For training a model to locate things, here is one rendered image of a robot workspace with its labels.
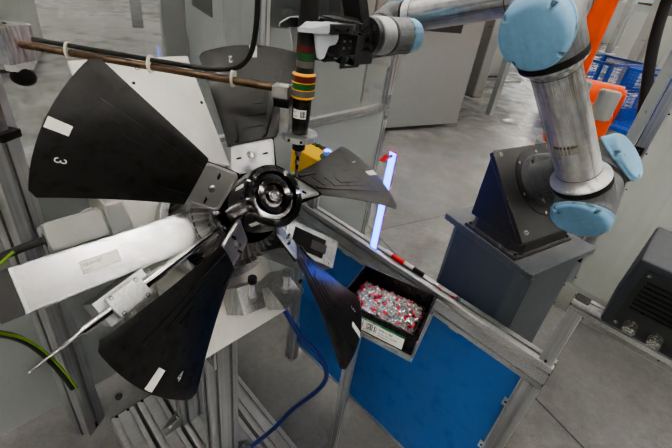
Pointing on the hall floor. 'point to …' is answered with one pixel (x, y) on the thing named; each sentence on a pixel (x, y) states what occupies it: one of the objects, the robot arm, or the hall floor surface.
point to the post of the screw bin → (341, 401)
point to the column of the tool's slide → (19, 213)
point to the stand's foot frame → (156, 418)
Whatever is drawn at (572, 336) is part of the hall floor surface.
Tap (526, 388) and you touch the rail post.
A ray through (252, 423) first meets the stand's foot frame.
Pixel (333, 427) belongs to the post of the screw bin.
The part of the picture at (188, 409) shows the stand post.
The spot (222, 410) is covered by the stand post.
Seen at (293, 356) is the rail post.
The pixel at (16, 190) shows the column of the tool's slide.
